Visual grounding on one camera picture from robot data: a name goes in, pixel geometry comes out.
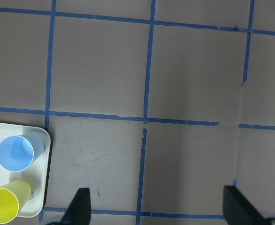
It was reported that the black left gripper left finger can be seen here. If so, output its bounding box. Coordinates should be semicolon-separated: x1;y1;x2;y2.
60;187;92;225

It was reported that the yellow plastic cup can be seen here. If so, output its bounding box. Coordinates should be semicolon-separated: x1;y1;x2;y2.
0;180;31;225

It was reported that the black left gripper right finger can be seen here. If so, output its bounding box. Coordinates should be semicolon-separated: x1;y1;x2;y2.
223;186;272;225

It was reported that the cream plastic tray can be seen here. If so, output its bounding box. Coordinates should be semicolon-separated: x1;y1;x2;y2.
0;123;51;218

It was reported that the blue plastic cup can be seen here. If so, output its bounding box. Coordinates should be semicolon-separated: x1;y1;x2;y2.
0;135;45;173

